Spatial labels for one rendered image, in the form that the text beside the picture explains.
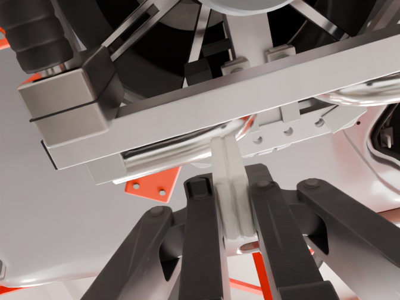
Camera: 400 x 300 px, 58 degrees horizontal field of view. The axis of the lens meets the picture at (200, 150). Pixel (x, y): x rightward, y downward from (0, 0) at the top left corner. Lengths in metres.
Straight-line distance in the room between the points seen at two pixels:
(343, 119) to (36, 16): 0.41
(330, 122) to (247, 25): 0.18
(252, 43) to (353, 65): 0.20
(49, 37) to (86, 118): 0.06
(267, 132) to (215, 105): 0.24
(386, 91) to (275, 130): 0.22
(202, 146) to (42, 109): 0.13
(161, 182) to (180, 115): 0.26
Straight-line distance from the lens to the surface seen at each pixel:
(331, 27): 0.62
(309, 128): 0.53
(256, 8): 0.32
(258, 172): 0.18
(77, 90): 0.26
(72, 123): 0.27
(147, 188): 0.55
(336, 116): 0.54
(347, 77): 0.31
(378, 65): 0.32
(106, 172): 0.32
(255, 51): 0.49
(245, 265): 5.98
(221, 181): 0.15
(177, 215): 0.15
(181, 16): 1.00
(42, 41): 0.26
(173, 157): 0.31
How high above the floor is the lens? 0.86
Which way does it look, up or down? 26 degrees up
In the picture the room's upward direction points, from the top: 162 degrees clockwise
